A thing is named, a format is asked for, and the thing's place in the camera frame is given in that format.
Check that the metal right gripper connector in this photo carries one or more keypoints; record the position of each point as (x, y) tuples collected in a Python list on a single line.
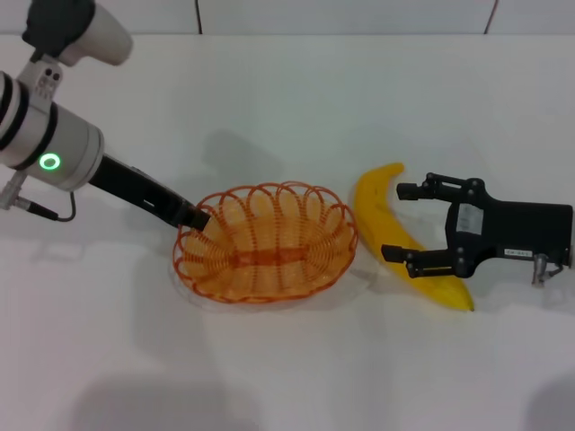
[(541, 269)]

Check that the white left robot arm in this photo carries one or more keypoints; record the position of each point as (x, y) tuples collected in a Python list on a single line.
[(58, 139)]

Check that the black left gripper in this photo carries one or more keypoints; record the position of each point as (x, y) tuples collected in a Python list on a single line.
[(135, 188)]

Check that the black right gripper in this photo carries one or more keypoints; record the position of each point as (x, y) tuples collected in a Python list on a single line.
[(525, 229)]

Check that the yellow banana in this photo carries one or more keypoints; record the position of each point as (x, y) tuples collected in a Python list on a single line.
[(375, 202)]

